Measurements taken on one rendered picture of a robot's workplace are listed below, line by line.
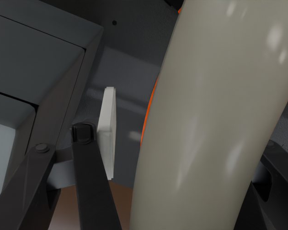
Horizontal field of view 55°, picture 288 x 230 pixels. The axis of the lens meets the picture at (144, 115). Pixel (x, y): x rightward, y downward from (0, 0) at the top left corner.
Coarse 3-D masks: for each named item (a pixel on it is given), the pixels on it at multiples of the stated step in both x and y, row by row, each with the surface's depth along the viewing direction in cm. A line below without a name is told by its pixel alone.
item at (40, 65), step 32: (0, 0) 73; (32, 0) 90; (0, 32) 51; (32, 32) 59; (64, 32) 70; (96, 32) 86; (0, 64) 40; (32, 64) 44; (64, 64) 50; (0, 96) 32; (32, 96) 35; (64, 96) 56; (0, 128) 28; (32, 128) 35; (64, 128) 85; (0, 160) 30; (0, 192) 32
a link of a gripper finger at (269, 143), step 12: (276, 144) 13; (264, 156) 12; (276, 156) 12; (276, 168) 11; (276, 180) 11; (264, 192) 13; (276, 192) 11; (264, 204) 12; (276, 204) 11; (276, 216) 12; (276, 228) 12
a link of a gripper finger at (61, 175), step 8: (88, 120) 17; (96, 120) 17; (96, 128) 16; (96, 136) 15; (64, 152) 13; (56, 160) 13; (64, 160) 13; (72, 160) 13; (56, 168) 12; (64, 168) 13; (72, 168) 13; (48, 176) 12; (56, 176) 13; (64, 176) 13; (72, 176) 13; (48, 184) 13; (56, 184) 13; (64, 184) 13; (72, 184) 13
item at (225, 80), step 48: (192, 0) 6; (240, 0) 5; (192, 48) 5; (240, 48) 5; (192, 96) 6; (240, 96) 5; (144, 144) 7; (192, 144) 6; (240, 144) 6; (144, 192) 7; (192, 192) 6; (240, 192) 6
